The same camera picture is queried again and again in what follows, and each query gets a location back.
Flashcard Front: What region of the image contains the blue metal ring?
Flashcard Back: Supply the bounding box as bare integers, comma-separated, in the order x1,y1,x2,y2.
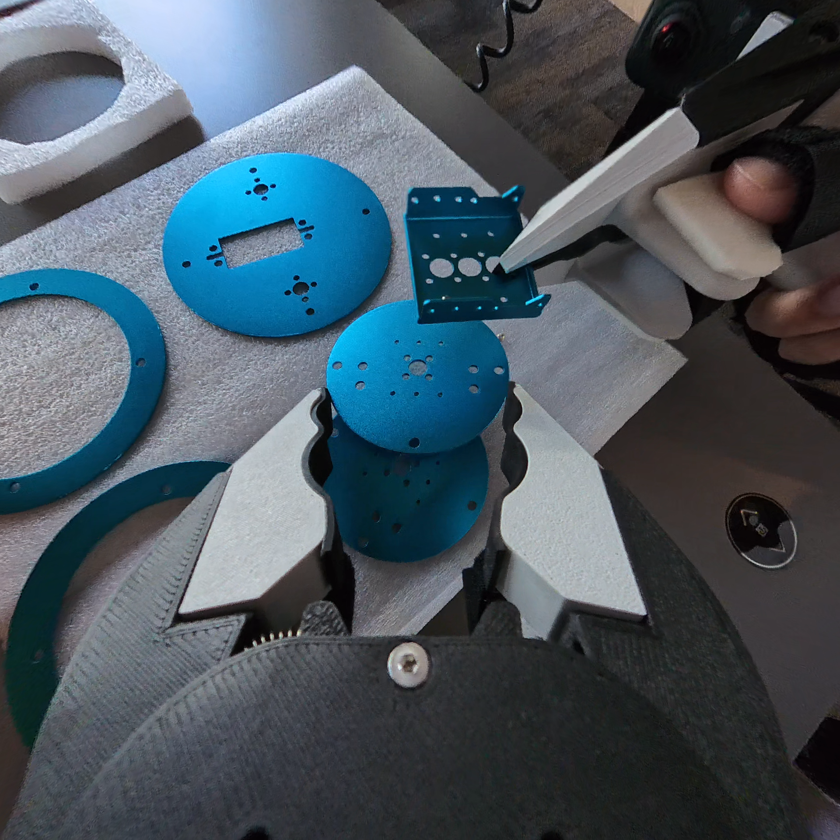
5,461,232,749
0,269,167,514

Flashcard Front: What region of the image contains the large blue disc rectangular cutout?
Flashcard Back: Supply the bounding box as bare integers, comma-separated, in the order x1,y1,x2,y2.
162,152,392,337

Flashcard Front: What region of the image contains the blue square metal bracket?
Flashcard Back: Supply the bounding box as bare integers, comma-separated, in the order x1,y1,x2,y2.
403,185,552,326

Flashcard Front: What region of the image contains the white foam frame round hole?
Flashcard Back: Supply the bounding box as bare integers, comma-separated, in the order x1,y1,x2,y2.
0,0,206,206

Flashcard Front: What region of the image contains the person's right hand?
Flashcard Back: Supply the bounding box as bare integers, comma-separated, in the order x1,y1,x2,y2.
725,157,840,366

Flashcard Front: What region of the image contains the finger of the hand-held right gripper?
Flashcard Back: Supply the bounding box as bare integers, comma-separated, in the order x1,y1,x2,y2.
499,107,702,275

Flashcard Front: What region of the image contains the white foam sheet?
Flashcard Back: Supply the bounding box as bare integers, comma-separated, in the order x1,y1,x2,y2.
0,64,686,664

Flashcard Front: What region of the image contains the round black desk control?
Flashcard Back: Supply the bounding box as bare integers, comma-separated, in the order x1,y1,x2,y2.
725,493,799,571

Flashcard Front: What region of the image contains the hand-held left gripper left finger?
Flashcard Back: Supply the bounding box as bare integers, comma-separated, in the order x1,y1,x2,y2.
177,387,355,621

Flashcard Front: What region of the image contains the small blue perforated disc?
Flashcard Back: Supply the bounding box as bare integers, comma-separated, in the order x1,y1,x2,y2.
322,415,492,563
326,301,511,455

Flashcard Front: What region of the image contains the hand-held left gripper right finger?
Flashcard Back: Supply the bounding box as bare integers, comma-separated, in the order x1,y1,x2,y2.
461,382,651,643

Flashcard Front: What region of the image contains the black coiled cable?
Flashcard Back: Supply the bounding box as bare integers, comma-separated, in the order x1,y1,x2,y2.
472,0,546,93

